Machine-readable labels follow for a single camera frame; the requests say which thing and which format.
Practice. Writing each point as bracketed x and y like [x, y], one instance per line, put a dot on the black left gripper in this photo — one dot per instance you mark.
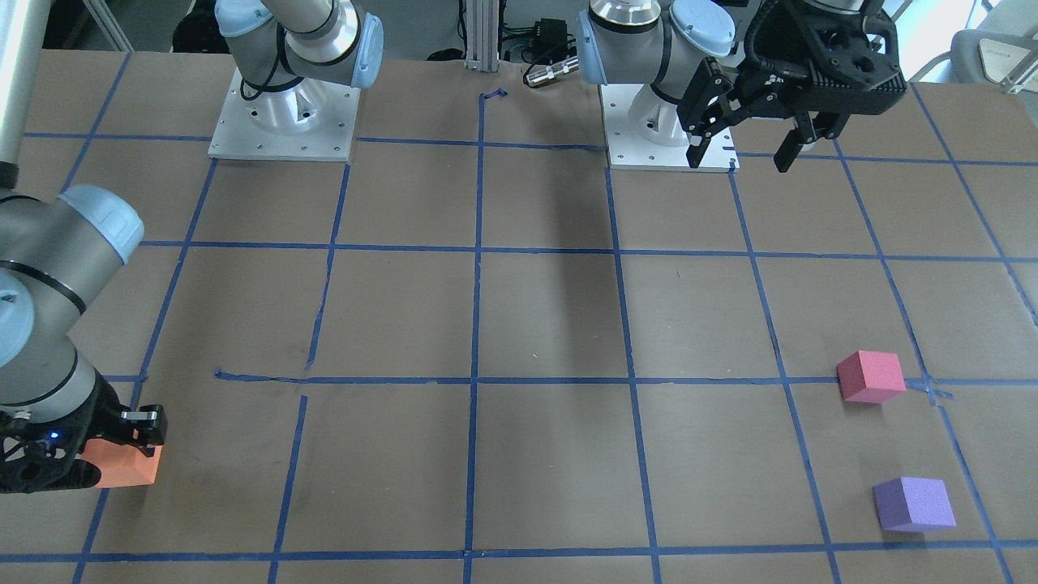
[777, 77]

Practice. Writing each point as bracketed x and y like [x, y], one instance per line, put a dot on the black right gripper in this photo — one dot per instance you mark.
[103, 414]

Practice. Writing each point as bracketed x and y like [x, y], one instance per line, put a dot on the orange foam block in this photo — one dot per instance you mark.
[121, 466]

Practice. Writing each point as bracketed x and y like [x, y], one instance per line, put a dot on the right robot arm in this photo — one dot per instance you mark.
[300, 68]

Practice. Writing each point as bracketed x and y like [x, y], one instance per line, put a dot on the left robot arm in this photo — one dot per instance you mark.
[675, 79]

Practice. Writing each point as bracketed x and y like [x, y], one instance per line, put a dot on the grey chair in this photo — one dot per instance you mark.
[1001, 59]

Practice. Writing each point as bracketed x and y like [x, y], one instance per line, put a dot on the black electronics box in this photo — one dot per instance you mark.
[549, 36]

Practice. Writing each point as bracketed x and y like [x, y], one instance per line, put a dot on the silver cylindrical connector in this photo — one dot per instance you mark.
[542, 75]

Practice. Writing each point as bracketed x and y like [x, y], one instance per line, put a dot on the pink foam block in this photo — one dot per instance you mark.
[871, 377]

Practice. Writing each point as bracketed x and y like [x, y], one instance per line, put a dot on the purple foam block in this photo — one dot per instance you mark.
[913, 505]

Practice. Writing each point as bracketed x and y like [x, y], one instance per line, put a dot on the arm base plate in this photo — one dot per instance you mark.
[644, 133]
[313, 121]

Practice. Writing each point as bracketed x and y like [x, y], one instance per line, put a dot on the aluminium frame post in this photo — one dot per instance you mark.
[482, 34]

